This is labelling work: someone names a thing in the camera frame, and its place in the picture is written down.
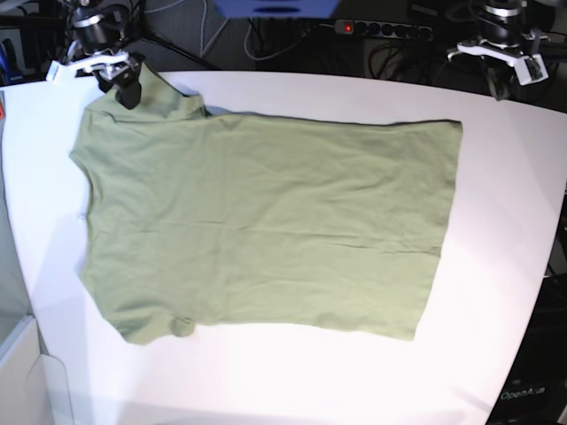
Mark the black power strip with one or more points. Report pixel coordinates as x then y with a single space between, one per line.
383 30

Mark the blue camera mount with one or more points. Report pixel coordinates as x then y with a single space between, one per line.
301 9

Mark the black OpenArm box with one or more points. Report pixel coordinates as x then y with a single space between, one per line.
535 389

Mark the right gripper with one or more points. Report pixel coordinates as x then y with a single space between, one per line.
120 70

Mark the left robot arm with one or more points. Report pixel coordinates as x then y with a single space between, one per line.
502 25

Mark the white bin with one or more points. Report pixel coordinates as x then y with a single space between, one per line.
34 387

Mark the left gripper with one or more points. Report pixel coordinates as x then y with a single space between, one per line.
500 79

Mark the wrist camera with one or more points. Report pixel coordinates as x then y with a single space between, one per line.
58 73
530 70

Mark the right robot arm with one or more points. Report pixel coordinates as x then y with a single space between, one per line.
102 33

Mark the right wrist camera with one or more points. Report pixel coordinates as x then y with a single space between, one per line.
58 73

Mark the green T-shirt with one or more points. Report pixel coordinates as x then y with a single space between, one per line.
200 219

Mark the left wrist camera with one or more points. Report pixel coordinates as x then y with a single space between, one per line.
530 70

